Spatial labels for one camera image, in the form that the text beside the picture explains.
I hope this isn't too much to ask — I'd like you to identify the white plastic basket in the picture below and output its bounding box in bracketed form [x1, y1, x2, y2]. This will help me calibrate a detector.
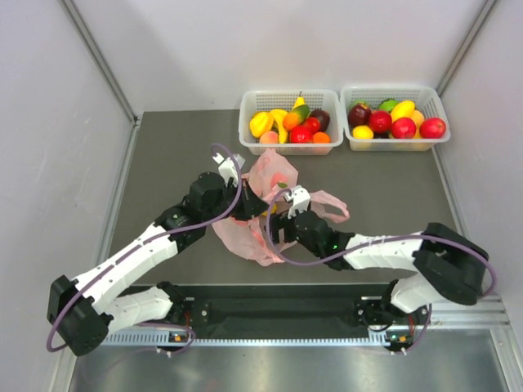
[340, 84, 451, 152]
[238, 89, 343, 155]

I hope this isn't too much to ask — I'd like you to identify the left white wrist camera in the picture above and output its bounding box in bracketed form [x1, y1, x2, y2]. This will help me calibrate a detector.
[212, 153, 245, 186]

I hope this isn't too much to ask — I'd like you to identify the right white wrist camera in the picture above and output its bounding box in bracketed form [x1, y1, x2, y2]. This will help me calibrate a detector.
[284, 185, 311, 219]

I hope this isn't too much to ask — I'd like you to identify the red apple front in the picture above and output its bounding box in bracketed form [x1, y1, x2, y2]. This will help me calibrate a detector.
[391, 118, 417, 139]

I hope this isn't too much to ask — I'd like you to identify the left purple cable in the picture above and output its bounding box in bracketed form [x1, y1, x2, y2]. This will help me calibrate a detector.
[45, 143, 244, 353]

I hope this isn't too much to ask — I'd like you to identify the green orange mango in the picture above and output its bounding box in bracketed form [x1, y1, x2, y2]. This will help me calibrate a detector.
[284, 104, 310, 131]

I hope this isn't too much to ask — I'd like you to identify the red apple middle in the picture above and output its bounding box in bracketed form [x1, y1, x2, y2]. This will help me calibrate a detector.
[369, 110, 392, 134]

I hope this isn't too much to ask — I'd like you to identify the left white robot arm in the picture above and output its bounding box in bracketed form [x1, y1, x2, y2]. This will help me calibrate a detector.
[47, 171, 274, 357]

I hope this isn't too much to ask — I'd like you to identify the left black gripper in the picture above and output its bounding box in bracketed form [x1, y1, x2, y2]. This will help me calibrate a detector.
[204, 178, 270, 225]

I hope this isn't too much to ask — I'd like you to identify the left white plastic basket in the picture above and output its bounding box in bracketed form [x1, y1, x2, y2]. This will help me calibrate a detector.
[238, 89, 343, 155]

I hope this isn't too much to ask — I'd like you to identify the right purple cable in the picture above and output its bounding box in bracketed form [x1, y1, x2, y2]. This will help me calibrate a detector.
[265, 188, 498, 297]

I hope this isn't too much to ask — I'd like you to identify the yellow lemon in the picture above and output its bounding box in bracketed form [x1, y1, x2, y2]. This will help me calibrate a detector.
[352, 125, 374, 140]

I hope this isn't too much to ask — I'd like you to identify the yellow banana bunch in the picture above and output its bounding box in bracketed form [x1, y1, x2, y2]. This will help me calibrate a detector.
[270, 109, 289, 144]

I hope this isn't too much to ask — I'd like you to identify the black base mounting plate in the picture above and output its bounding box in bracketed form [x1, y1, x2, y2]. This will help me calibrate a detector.
[159, 283, 387, 338]

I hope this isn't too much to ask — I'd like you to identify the yellow pear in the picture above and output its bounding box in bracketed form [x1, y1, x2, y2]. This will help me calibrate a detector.
[293, 92, 306, 109]

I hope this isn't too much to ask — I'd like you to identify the yellow orange fruit in bag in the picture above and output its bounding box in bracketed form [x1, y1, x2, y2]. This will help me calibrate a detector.
[262, 204, 277, 216]

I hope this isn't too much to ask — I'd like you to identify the dark red apple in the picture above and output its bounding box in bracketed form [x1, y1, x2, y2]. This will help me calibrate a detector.
[347, 103, 372, 127]

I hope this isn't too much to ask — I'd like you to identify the orange tangerine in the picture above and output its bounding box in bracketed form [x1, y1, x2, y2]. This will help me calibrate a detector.
[313, 131, 331, 144]

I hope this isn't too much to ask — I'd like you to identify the dark plum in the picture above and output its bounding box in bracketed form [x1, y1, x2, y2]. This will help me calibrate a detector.
[310, 109, 330, 132]

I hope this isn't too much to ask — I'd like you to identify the grey slotted cable duct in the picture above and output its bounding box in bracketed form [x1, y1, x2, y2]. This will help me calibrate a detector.
[101, 328, 409, 347]

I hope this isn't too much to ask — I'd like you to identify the red apple in left basket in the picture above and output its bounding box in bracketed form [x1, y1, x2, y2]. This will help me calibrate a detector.
[289, 125, 314, 144]

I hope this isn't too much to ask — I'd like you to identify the purple cable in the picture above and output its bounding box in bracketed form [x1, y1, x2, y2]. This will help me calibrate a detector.
[45, 143, 244, 353]
[265, 188, 498, 297]

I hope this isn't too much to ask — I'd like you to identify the peach fruit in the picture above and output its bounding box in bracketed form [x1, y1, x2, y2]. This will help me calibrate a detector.
[258, 131, 279, 145]

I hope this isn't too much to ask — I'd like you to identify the pink plastic bag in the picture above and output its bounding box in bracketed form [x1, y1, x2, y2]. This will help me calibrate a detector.
[211, 148, 351, 268]

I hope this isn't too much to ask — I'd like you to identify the right white plastic basket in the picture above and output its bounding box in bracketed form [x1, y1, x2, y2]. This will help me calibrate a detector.
[340, 84, 451, 152]

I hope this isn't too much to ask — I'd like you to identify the yellow mango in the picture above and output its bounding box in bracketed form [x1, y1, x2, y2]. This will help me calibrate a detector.
[390, 100, 416, 122]

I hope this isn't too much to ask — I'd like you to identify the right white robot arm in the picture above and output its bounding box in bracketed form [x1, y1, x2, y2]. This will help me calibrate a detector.
[266, 211, 489, 323]

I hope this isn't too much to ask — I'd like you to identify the red apple right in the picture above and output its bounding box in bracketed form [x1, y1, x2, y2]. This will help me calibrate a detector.
[419, 118, 447, 139]

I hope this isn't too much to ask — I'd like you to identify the green lime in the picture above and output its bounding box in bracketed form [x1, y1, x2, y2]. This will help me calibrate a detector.
[378, 99, 399, 113]

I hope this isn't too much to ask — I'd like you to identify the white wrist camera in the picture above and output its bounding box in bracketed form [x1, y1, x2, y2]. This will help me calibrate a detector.
[212, 153, 245, 186]
[284, 185, 311, 219]

